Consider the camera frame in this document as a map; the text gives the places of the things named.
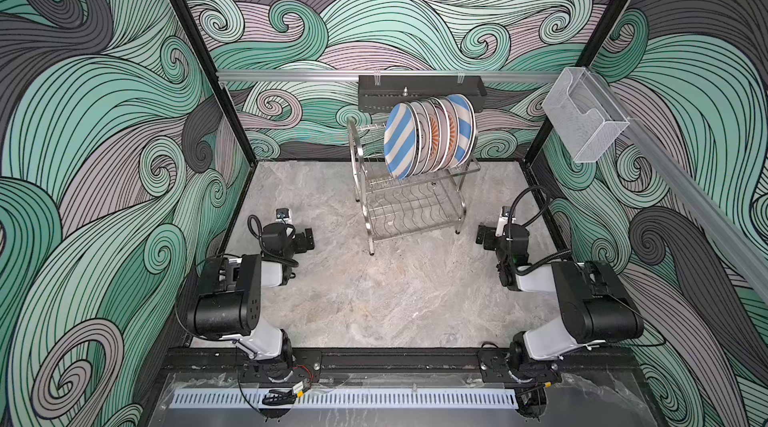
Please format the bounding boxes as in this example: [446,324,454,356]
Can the cream floral plate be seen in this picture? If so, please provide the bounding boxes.
[470,107,479,156]

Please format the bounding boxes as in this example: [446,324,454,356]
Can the blue striped plate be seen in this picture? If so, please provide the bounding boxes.
[447,94,476,166]
[383,103,417,180]

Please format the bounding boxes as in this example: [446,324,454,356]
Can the orange sunburst plate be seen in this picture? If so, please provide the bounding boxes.
[442,97,459,168]
[427,99,440,172]

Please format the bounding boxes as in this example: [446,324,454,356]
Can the white plate green clover outline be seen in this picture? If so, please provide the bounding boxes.
[420,101,433,173]

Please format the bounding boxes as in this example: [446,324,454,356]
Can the white plate red characters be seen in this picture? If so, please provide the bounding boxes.
[411,101,427,176]

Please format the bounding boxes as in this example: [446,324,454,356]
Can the green red rimmed plate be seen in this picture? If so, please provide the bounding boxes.
[436,98,450,170]

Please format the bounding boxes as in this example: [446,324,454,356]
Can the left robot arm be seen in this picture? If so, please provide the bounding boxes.
[174,209,315,376]

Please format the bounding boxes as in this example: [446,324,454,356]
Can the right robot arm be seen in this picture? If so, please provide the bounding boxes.
[476,223,645,374]

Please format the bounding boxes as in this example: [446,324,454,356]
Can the steel two-tier dish rack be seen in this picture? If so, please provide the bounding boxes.
[347,120,480,255]

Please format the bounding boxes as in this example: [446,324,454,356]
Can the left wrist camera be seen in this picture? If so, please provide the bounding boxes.
[276,208,291,221]

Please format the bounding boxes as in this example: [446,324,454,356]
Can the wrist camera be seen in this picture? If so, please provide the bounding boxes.
[276,208,291,221]
[495,206,510,237]

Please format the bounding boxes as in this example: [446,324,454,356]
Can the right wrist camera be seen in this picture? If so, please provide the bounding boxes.
[495,206,510,237]

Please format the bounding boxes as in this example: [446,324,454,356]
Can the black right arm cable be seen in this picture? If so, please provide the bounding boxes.
[507,185,571,275]

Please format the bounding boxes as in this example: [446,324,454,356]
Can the clear mesh wall bin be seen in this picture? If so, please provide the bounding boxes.
[542,67,629,164]

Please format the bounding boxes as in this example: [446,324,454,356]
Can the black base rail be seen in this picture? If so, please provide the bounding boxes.
[161,344,638,386]

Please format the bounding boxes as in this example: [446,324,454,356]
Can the white slotted cable duct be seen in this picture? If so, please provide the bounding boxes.
[169,388,518,410]

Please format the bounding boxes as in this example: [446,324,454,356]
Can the black wall shelf basket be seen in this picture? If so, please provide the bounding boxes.
[357,75,488,114]

